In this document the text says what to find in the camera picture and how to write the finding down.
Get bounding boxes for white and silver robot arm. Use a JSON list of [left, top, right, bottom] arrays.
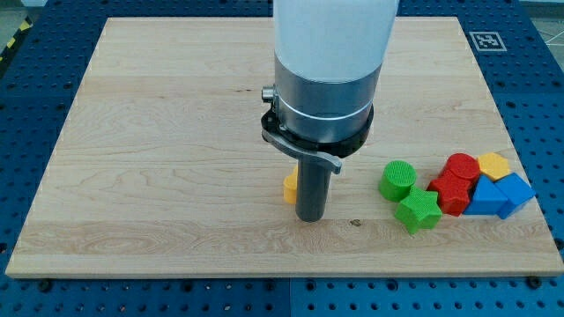
[[272, 0, 399, 144]]

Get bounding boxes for yellow heart block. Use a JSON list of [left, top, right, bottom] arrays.
[[283, 166, 298, 204]]

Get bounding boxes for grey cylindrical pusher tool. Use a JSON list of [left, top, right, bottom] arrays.
[[295, 159, 331, 222]]

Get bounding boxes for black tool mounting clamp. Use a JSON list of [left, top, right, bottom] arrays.
[[261, 107, 375, 174]]

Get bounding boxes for green cylinder block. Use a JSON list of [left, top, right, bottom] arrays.
[[378, 160, 417, 202]]

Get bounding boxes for light wooden board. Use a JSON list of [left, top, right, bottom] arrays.
[[6, 17, 563, 278]]

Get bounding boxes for green star block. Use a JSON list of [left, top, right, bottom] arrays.
[[394, 187, 443, 234]]

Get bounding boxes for red star block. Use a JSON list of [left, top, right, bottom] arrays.
[[427, 171, 471, 217]]

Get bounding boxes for red cylinder block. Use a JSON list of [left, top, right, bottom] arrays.
[[439, 152, 480, 184]]

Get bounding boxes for blue triangle block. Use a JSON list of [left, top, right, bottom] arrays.
[[464, 175, 508, 216]]

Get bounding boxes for yellow hexagon block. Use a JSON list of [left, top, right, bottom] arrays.
[[477, 152, 511, 181]]

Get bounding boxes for white fiducial marker tag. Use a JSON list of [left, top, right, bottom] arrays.
[[470, 31, 507, 52]]

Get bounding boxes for blue cube block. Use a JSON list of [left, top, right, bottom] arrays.
[[494, 173, 536, 219]]

